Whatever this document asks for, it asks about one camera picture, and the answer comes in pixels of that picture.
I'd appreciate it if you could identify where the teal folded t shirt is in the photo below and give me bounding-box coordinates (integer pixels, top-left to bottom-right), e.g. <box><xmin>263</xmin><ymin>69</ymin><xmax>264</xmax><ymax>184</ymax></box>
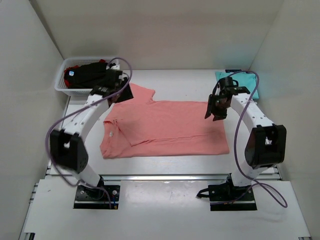
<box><xmin>210</xmin><ymin>71</ymin><xmax>259</xmax><ymax>101</ymax></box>

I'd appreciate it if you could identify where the white plastic basket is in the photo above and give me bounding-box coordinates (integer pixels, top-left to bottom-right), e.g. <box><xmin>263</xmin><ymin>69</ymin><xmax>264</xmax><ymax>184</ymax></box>
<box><xmin>54</xmin><ymin>56</ymin><xmax>114</xmax><ymax>97</ymax></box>

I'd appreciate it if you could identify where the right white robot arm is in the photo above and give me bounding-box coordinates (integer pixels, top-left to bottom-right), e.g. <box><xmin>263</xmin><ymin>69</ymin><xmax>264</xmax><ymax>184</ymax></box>
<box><xmin>205</xmin><ymin>76</ymin><xmax>287</xmax><ymax>202</ymax></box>

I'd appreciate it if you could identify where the dark blue label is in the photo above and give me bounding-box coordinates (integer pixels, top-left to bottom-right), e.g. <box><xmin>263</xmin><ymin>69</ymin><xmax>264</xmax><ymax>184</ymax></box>
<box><xmin>225</xmin><ymin>69</ymin><xmax>242</xmax><ymax>74</ymax></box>

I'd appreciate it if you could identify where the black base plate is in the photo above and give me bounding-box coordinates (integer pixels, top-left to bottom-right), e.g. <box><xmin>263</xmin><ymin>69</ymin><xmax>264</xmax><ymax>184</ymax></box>
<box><xmin>73</xmin><ymin>184</ymin><xmax>121</xmax><ymax>210</ymax></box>
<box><xmin>196</xmin><ymin>184</ymin><xmax>257</xmax><ymax>212</ymax></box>

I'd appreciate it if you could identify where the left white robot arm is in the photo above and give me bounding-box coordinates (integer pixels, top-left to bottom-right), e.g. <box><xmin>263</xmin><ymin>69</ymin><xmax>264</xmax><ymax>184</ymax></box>
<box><xmin>45</xmin><ymin>70</ymin><xmax>133</xmax><ymax>191</ymax></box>

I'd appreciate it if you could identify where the black and red t shirt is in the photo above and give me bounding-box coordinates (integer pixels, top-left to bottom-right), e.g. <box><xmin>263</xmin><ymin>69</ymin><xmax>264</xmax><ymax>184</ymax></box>
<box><xmin>63</xmin><ymin>59</ymin><xmax>108</xmax><ymax>89</ymax></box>

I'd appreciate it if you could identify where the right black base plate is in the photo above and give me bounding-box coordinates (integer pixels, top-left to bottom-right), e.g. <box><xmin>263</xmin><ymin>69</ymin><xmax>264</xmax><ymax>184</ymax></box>
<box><xmin>196</xmin><ymin>184</ymin><xmax>257</xmax><ymax>212</ymax></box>

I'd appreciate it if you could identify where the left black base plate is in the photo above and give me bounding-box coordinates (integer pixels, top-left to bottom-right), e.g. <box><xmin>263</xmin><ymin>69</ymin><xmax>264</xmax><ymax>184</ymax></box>
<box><xmin>73</xmin><ymin>184</ymin><xmax>121</xmax><ymax>210</ymax></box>

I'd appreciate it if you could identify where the pink t shirt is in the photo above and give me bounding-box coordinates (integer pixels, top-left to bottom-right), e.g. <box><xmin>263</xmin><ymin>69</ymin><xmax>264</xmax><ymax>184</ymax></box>
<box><xmin>100</xmin><ymin>83</ymin><xmax>230</xmax><ymax>159</ymax></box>

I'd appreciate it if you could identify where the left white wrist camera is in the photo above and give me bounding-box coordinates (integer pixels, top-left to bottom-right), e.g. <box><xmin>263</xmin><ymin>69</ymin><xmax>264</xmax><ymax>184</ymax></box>
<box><xmin>106</xmin><ymin>62</ymin><xmax>121</xmax><ymax>71</ymax></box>

